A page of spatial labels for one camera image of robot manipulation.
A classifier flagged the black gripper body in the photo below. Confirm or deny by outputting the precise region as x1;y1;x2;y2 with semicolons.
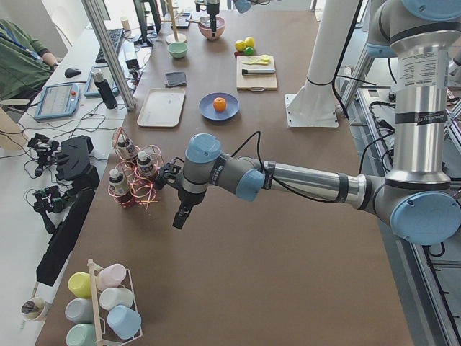
154;158;205;216
194;0;220;17

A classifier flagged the blue round plate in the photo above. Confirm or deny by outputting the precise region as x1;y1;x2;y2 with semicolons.
199;92;240;122

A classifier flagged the orange fruit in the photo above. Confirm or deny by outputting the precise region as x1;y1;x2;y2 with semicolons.
212;97;227;112

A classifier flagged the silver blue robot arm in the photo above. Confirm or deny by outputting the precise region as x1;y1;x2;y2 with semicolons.
194;0;271;34
155;1;460;245

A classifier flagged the pink bowl with ice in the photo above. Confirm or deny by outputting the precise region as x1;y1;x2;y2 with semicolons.
198;16;225;40

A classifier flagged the tea bottle two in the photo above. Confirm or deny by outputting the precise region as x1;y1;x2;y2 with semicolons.
137;151;157;181

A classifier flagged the whole yellow lemon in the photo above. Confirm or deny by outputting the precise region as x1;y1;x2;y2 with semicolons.
235;40;247;52
244;37;255;48

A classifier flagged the wooden cup tree stand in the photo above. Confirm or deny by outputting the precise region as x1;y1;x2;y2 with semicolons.
162;0;187;44

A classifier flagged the green bowl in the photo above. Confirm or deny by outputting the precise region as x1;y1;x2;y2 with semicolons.
168;42;188;58

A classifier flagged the tea bottle one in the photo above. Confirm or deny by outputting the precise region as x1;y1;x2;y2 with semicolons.
117;136;138;161

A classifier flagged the green lime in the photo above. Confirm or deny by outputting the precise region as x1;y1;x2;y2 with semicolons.
243;46;254;56

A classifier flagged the tea bottle three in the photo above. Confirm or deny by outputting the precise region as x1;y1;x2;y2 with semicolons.
109;168;135;208

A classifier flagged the steel muddler with black tip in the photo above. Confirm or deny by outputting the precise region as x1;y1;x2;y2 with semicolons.
241;68;276;76

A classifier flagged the cream rabbit tray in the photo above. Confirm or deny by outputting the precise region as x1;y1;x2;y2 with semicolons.
137;88;185;128

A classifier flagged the lemon half slice upper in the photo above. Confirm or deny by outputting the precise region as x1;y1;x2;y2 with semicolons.
259;55;270;63

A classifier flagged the yellow plastic knife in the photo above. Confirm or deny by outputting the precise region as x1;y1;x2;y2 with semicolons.
241;59;270;66

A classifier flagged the grey folded cloth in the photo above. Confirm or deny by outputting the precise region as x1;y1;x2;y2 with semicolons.
165;71;187;87

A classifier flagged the wooden cutting board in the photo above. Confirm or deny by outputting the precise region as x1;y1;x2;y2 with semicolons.
236;54;278;91

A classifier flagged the black keyboard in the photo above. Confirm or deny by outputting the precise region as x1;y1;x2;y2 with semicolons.
94;27;125;64

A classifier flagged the pink cup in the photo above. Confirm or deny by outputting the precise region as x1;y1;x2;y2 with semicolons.
96;263;126;291

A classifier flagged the black thermos bottle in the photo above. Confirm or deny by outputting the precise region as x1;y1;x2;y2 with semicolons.
91;69;117;110

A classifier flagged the white cup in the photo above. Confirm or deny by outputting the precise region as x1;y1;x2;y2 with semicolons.
99;288;135;311

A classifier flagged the blue cup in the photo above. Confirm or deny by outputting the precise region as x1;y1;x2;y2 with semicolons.
107;305;142;340

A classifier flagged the yellow cup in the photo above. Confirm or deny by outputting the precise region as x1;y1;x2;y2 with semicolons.
68;272;91;298

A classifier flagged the black computer mouse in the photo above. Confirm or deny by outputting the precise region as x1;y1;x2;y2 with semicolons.
64;68;81;79

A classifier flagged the grey cup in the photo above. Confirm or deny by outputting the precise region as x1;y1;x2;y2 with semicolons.
65;298;94;324

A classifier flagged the mint green cup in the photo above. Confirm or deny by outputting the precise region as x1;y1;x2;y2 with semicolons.
66;324;97;346

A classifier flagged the person in green shirt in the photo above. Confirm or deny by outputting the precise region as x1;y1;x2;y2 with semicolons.
1;19;60;100

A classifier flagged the paper cup with tools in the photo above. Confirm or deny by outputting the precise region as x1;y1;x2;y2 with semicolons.
21;297;50;321

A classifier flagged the copper wire bottle rack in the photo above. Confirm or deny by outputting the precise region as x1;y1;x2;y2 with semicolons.
107;127;164;210

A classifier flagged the aluminium frame post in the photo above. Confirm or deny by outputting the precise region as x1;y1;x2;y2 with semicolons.
81;0;135;111

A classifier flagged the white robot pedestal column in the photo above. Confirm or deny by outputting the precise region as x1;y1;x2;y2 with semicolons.
285;0;362;128

